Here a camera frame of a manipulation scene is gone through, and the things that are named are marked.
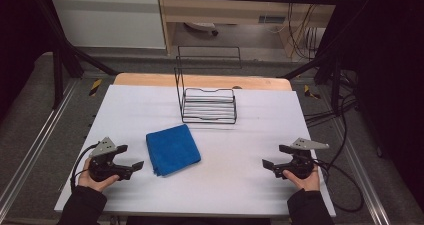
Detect black floor cables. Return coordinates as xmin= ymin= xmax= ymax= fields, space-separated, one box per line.
xmin=302 ymin=69 xmax=359 ymax=128

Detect light wooden desk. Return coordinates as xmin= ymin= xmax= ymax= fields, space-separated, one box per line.
xmin=156 ymin=0 xmax=345 ymax=58

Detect person's right hand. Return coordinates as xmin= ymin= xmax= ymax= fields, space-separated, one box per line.
xmin=282 ymin=166 xmax=321 ymax=192

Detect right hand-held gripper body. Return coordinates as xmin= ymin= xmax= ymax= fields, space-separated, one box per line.
xmin=285 ymin=137 xmax=330 ymax=180

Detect person's left hand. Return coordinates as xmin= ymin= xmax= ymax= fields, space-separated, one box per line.
xmin=77 ymin=157 xmax=120 ymax=193

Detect white cabinet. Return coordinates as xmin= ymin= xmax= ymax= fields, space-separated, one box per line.
xmin=49 ymin=0 xmax=167 ymax=50

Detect wooden table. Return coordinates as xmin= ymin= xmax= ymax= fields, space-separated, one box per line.
xmin=113 ymin=72 xmax=294 ymax=92

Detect white foam board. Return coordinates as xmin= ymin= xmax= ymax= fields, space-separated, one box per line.
xmin=54 ymin=84 xmax=337 ymax=219

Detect bundle of hanging black cables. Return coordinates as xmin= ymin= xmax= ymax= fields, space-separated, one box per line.
xmin=287 ymin=2 xmax=327 ymax=60

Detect aluminium floor rail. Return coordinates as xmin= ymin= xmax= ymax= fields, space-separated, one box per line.
xmin=0 ymin=79 xmax=80 ymax=216
xmin=329 ymin=114 xmax=392 ymax=225

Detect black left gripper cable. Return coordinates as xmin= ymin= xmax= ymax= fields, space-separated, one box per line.
xmin=69 ymin=142 xmax=101 ymax=193

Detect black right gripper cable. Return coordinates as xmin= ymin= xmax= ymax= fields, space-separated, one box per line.
xmin=312 ymin=118 xmax=365 ymax=214

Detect blue towel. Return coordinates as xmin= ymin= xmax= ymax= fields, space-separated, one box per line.
xmin=145 ymin=123 xmax=202 ymax=178

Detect black wire rack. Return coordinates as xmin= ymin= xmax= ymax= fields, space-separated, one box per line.
xmin=173 ymin=45 xmax=243 ymax=125

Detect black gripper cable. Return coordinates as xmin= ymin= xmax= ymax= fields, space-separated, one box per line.
xmin=312 ymin=118 xmax=365 ymax=214
xmin=69 ymin=142 xmax=101 ymax=193

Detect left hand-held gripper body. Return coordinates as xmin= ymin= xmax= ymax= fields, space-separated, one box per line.
xmin=87 ymin=136 xmax=134 ymax=183

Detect grey chair base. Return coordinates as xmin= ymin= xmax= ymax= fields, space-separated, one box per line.
xmin=183 ymin=21 xmax=220 ymax=37

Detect yellow black tape mark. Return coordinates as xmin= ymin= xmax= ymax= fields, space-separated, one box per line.
xmin=88 ymin=78 xmax=103 ymax=98
xmin=302 ymin=84 xmax=322 ymax=100

